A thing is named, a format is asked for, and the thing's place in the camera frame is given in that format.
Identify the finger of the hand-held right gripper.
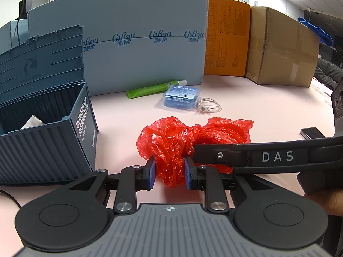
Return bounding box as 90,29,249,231
192,142,250,167

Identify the dark blue plastic storage box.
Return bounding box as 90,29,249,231
0,25,99,187

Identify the brown cardboard box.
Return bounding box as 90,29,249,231
245,5,321,88

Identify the orange printed box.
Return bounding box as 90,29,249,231
204,0,251,77

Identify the white earphone cable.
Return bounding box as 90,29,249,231
195,97,223,114

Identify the person's right hand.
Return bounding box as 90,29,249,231
296,167,343,216

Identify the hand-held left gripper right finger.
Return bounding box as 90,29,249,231
184,156,272,215

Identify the light grey cloth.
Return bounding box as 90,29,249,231
20,115,45,130

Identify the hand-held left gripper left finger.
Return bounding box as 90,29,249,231
68,157,156,215

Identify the grey-blue printed cardboard box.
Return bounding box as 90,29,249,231
0,0,210,97

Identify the red plastic bag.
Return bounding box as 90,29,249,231
136,116,254,188

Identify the white paper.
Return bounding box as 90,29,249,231
312,82,334,106

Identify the black phone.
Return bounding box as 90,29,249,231
300,127,325,140

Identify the blue strap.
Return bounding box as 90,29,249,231
297,17,334,46

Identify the green tube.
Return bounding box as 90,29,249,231
127,79,188,100

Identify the blue transparent plastic case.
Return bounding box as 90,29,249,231
162,85,202,111

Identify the black cable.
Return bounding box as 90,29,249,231
0,189,22,210

